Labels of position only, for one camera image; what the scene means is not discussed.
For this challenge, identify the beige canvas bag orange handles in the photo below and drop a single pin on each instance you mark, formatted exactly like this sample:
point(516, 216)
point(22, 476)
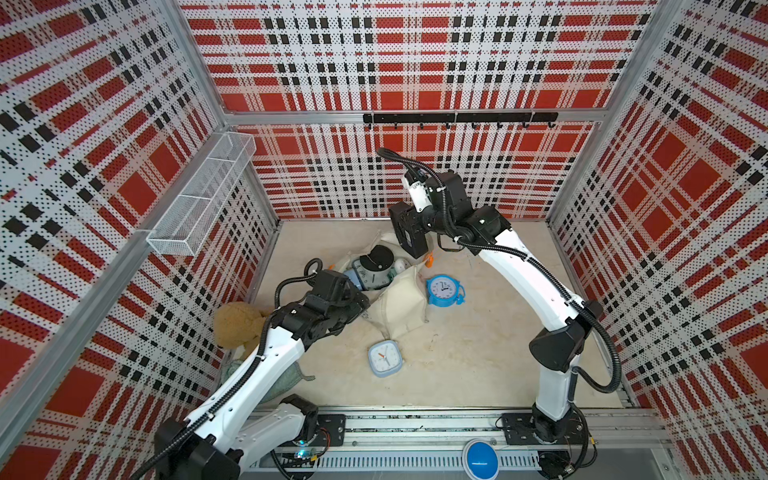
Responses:
point(401, 306)

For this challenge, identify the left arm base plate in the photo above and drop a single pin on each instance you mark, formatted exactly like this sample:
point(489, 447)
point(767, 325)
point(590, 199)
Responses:
point(329, 429)

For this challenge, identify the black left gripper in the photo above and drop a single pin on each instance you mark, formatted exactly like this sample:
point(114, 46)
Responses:
point(357, 303)

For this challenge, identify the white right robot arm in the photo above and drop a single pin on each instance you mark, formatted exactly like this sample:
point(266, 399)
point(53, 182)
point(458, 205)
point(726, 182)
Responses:
point(567, 319)

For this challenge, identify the black and white round clock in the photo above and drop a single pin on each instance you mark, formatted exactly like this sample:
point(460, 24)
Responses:
point(379, 259)

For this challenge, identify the brown teddy bear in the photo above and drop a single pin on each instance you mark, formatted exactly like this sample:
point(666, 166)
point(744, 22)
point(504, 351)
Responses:
point(237, 326)

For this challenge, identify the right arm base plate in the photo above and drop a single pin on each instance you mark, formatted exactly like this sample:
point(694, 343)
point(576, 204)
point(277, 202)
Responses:
point(528, 429)

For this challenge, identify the blue round twin-bell alarm clock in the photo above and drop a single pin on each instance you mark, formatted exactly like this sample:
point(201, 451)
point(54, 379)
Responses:
point(444, 291)

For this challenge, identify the black hook rail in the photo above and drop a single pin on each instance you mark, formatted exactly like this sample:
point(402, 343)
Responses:
point(449, 118)

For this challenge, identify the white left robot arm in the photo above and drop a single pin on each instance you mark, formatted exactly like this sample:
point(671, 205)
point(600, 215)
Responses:
point(218, 440)

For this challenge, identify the white wire mesh basket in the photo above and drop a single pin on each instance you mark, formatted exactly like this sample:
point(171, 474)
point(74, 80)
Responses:
point(186, 224)

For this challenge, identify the white oval clock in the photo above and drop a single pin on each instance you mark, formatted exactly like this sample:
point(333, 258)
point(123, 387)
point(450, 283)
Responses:
point(400, 265)

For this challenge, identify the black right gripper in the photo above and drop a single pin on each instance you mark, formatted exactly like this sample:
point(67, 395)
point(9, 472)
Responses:
point(412, 223)

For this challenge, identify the blue round button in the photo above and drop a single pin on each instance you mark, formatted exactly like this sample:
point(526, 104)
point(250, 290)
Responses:
point(480, 461)

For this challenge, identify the dark blue square alarm clock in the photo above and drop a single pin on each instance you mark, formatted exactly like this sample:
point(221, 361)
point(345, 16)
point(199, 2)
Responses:
point(371, 274)

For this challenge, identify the light blue square alarm clock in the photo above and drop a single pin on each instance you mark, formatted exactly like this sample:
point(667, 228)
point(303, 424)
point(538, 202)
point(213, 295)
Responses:
point(385, 358)

